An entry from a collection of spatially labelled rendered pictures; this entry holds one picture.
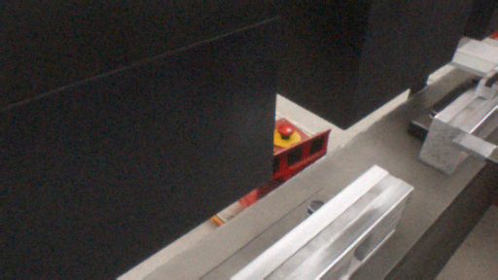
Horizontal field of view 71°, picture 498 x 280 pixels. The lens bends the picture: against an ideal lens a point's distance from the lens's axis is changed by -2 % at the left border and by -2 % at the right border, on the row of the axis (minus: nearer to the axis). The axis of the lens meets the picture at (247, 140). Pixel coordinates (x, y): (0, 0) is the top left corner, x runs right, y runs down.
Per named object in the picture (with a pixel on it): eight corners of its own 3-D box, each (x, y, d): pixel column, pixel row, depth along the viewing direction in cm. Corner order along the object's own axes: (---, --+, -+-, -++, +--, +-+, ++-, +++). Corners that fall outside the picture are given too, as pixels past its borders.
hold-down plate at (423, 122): (468, 84, 85) (473, 73, 83) (491, 92, 82) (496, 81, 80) (406, 132, 70) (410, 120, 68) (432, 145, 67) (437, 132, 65)
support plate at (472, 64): (404, 17, 89) (405, 14, 88) (516, 51, 73) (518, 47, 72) (364, 35, 79) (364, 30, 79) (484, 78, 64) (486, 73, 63)
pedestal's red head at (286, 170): (281, 152, 98) (285, 96, 87) (321, 186, 88) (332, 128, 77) (219, 180, 90) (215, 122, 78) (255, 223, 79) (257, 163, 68)
